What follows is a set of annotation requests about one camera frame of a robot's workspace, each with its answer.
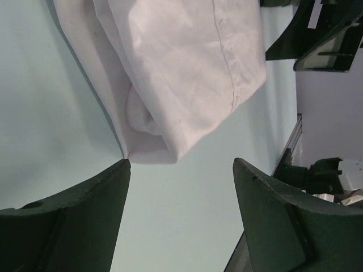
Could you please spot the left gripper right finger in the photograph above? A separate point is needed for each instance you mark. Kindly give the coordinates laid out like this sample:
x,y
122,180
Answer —
x,y
289,230

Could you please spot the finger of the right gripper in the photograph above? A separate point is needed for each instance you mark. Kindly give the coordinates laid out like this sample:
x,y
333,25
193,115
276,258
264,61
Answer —
x,y
335,52
297,38

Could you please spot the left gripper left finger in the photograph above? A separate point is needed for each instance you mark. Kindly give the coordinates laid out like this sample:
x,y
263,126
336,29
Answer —
x,y
73,230

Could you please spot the white long sleeve shirt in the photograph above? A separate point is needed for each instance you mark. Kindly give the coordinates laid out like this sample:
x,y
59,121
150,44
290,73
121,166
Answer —
x,y
167,72

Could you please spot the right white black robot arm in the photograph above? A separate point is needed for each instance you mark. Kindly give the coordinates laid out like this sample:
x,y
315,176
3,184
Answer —
x,y
326,179

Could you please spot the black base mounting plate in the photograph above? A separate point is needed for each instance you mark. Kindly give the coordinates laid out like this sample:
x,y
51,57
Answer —
x,y
240,258

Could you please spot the right aluminium corner post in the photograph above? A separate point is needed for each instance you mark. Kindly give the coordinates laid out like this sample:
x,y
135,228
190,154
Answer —
x,y
295,135

